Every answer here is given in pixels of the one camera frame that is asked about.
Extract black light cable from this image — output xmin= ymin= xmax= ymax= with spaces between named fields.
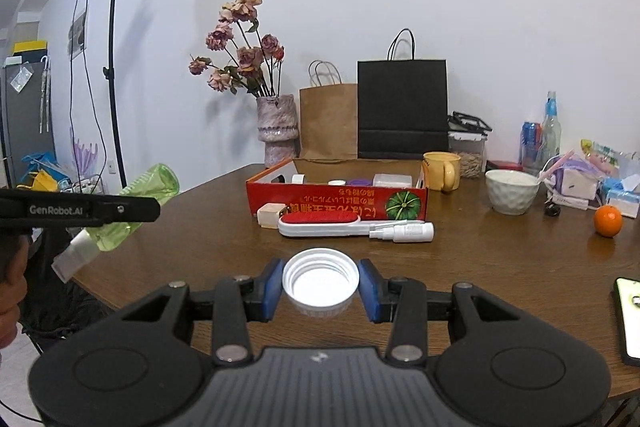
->
xmin=70 ymin=0 xmax=108 ymax=188

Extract white textured bowl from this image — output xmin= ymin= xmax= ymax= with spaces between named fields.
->
xmin=485 ymin=169 xmax=541 ymax=216

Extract person's left hand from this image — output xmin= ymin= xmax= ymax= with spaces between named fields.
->
xmin=0 ymin=232 xmax=29 ymax=349

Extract blue tissue box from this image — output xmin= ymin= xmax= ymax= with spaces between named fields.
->
xmin=600 ymin=172 xmax=640 ymax=219

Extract brown paper bag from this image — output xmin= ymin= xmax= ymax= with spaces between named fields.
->
xmin=299 ymin=60 xmax=359 ymax=160

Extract black smartphone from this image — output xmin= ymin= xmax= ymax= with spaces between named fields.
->
xmin=612 ymin=277 xmax=640 ymax=367

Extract wire storage cart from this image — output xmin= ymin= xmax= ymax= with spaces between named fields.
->
xmin=70 ymin=177 xmax=106 ymax=196

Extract orange fruit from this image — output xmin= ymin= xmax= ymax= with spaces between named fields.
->
xmin=593 ymin=205 xmax=624 ymax=239

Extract purple feather decoration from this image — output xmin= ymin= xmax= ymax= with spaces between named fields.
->
xmin=70 ymin=127 xmax=101 ymax=182

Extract clear plastic bottle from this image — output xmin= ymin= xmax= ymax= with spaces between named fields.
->
xmin=539 ymin=91 xmax=562 ymax=172

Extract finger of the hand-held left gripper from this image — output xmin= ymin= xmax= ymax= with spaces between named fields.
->
xmin=102 ymin=194 xmax=162 ymax=225

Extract blue drink can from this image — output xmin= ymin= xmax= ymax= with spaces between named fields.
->
xmin=520 ymin=122 xmax=543 ymax=172

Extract grey wall picture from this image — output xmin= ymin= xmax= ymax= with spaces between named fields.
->
xmin=67 ymin=12 xmax=88 ymax=60

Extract black paper bag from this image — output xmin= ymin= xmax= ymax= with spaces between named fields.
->
xmin=356 ymin=28 xmax=449 ymax=160

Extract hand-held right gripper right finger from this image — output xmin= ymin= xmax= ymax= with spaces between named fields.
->
xmin=357 ymin=258 xmax=533 ymax=367

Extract dark grey cabinet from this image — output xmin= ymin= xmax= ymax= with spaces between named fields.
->
xmin=0 ymin=57 xmax=56 ymax=188

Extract pink straw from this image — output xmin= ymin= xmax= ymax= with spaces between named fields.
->
xmin=535 ymin=150 xmax=576 ymax=184

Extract plastic container with black lid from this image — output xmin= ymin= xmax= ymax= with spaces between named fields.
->
xmin=447 ymin=111 xmax=493 ymax=180

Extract white spray bottle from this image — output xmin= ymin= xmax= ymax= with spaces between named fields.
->
xmin=369 ymin=221 xmax=435 ymax=244

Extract dried pink roses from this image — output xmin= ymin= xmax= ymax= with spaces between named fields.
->
xmin=188 ymin=0 xmax=286 ymax=98

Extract green and white packet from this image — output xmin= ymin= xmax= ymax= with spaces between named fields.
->
xmin=580 ymin=139 xmax=621 ymax=158

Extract frosted plastic container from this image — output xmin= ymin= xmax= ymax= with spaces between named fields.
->
xmin=372 ymin=173 xmax=413 ymax=188

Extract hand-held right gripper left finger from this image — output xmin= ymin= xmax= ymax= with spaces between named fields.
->
xmin=107 ymin=258 xmax=286 ymax=367

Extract large white screw cap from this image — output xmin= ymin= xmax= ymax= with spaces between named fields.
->
xmin=281 ymin=248 xmax=360 ymax=319

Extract blue and yellow bags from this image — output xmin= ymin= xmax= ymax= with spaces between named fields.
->
xmin=20 ymin=152 xmax=71 ymax=192

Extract cream square box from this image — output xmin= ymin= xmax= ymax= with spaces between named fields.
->
xmin=257 ymin=203 xmax=286 ymax=229

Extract red cardboard box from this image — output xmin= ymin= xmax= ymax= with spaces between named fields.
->
xmin=245 ymin=157 xmax=430 ymax=233

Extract purple and white package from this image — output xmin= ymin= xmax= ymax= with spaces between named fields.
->
xmin=552 ymin=157 xmax=601 ymax=200

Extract black cloth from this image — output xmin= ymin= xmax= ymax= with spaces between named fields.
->
xmin=20 ymin=227 xmax=116 ymax=338

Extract pink speckled vase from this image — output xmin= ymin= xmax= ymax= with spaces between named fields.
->
xmin=256 ymin=94 xmax=301 ymax=168

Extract red and white lint brush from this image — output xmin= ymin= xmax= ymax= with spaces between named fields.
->
xmin=277 ymin=213 xmax=362 ymax=239

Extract green plastic bottle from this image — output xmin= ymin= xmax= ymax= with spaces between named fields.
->
xmin=52 ymin=163 xmax=180 ymax=284

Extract yellow mug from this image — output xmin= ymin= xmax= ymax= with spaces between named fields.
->
xmin=422 ymin=151 xmax=462 ymax=194

